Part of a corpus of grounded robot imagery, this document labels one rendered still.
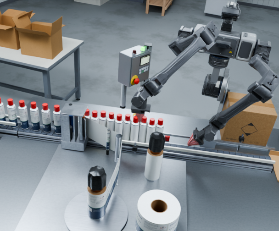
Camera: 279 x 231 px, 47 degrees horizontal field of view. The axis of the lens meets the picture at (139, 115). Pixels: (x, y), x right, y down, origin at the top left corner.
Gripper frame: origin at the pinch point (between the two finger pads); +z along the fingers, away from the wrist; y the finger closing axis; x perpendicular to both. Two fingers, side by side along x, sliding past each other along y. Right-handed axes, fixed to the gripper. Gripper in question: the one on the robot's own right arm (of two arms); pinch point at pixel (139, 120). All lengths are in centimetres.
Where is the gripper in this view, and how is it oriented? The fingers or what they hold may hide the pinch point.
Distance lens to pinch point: 175.0
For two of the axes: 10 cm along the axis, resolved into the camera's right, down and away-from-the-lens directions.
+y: 9.9, 1.2, -0.5
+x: 1.0, -5.3, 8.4
